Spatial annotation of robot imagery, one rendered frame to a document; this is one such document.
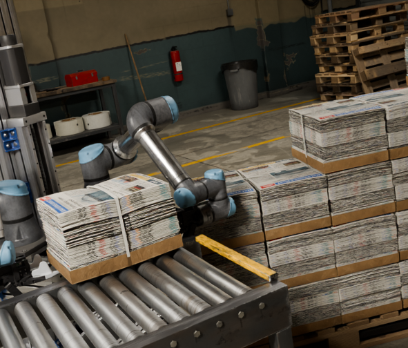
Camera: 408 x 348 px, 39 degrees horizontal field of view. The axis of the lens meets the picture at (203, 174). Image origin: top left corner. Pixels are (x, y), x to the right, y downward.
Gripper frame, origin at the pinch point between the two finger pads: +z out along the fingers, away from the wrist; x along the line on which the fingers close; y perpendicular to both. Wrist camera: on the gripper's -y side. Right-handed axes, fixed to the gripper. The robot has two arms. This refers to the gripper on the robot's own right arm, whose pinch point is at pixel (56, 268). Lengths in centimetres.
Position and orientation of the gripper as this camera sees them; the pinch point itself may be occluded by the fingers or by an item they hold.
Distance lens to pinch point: 201.5
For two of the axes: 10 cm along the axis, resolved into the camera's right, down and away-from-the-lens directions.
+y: -1.8, -9.6, -2.0
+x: -4.6, -1.0, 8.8
